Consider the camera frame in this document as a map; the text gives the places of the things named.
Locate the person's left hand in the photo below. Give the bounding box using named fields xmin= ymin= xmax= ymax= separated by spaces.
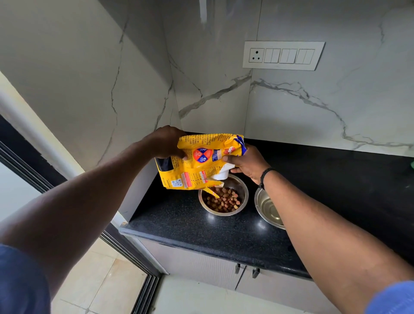
xmin=144 ymin=126 xmax=188 ymax=160

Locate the person's right hand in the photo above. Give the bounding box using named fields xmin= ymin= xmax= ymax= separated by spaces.
xmin=222 ymin=144 xmax=272 ymax=185

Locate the yellow pet food bag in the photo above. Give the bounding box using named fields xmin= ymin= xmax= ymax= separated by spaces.
xmin=155 ymin=133 xmax=247 ymax=199

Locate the person's left forearm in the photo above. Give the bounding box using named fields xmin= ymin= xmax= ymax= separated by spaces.
xmin=0 ymin=140 xmax=155 ymax=300

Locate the person's right forearm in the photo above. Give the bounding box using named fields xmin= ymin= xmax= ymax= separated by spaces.
xmin=261 ymin=170 xmax=414 ymax=314

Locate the black wristband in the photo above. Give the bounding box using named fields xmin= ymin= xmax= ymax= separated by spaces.
xmin=259 ymin=168 xmax=276 ymax=190

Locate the pile of brown kibble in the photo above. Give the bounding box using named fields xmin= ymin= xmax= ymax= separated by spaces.
xmin=206 ymin=187 xmax=242 ymax=213

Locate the steel bowl with kibble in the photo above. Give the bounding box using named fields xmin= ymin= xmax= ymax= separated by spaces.
xmin=198 ymin=174 xmax=249 ymax=217

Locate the steel bowl with water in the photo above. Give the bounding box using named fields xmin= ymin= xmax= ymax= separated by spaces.
xmin=254 ymin=188 xmax=286 ymax=230

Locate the grey cabinet door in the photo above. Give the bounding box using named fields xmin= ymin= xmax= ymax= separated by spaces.
xmin=235 ymin=266 xmax=340 ymax=314
xmin=137 ymin=237 xmax=246 ymax=290

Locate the white wall switch panel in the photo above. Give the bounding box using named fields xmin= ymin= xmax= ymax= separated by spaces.
xmin=243 ymin=41 xmax=325 ymax=71

